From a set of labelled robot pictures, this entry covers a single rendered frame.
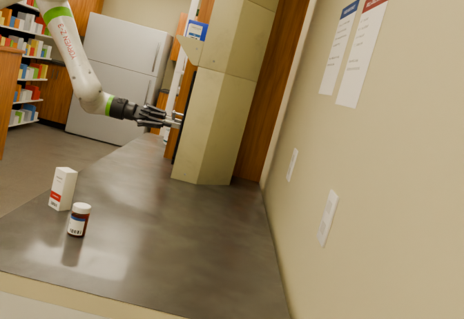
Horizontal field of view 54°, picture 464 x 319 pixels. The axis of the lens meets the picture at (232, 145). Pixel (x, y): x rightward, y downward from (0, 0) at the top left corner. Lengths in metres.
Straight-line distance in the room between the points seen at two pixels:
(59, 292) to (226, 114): 1.15
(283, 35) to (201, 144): 0.70
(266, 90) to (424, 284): 1.73
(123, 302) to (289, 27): 1.63
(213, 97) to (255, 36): 0.31
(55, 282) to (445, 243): 0.69
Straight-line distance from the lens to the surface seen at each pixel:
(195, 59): 1.87
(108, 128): 7.03
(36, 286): 0.98
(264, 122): 2.24
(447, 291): 0.55
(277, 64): 2.24
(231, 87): 1.90
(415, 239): 0.64
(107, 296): 0.95
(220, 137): 1.92
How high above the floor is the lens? 1.40
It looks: 8 degrees down
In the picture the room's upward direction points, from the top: 15 degrees clockwise
